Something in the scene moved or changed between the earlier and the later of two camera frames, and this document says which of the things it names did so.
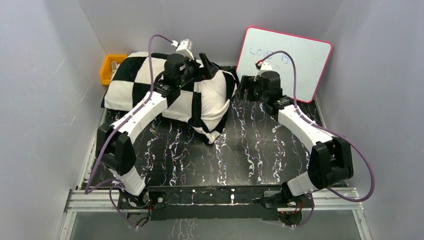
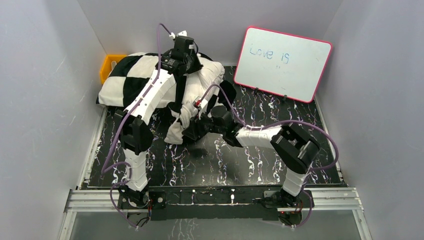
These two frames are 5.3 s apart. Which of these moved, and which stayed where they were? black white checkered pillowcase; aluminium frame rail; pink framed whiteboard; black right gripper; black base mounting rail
Moved: black right gripper; black white checkered pillowcase
Stayed: aluminium frame rail; black base mounting rail; pink framed whiteboard
